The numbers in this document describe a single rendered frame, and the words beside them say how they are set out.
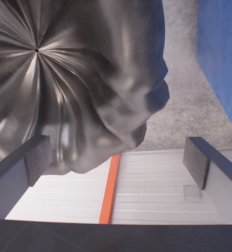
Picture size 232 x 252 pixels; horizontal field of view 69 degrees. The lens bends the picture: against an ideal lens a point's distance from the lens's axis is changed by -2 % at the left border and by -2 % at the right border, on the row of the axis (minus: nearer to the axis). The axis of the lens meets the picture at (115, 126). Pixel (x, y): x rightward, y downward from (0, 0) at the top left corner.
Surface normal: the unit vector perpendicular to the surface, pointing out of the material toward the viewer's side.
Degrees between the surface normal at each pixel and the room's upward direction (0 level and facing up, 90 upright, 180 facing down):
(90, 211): 90
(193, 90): 0
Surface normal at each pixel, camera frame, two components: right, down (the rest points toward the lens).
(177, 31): -0.14, 0.66
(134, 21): -0.43, 0.54
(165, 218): -0.24, -0.75
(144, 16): 0.63, 0.21
